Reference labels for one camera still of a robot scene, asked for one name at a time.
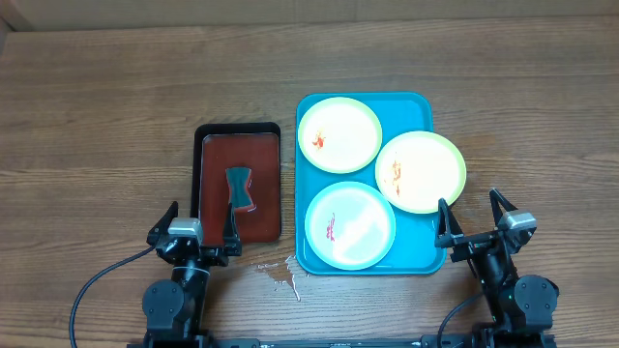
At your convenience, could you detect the yellow-green plate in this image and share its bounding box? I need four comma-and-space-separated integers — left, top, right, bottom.
374, 130, 467, 214
297, 97, 383, 174

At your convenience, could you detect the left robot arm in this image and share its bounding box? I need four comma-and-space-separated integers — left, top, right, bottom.
142, 202, 242, 347

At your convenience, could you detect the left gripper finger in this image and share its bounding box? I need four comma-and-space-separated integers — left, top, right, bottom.
146, 201, 179, 245
222, 203, 241, 247

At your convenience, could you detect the dark teal sponge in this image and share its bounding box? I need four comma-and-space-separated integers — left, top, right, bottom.
225, 167, 255, 213

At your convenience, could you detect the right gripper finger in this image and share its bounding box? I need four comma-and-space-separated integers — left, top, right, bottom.
434, 198, 464, 248
488, 188, 516, 225

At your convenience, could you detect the teal plastic serving tray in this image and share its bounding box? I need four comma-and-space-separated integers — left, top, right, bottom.
295, 92, 446, 276

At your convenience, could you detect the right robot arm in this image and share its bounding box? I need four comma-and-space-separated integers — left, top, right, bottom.
426, 188, 559, 347

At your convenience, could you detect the black tray with red water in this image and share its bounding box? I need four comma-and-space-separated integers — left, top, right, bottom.
191, 122, 281, 247

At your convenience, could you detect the light blue plate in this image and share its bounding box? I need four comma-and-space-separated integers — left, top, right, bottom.
304, 181, 396, 271

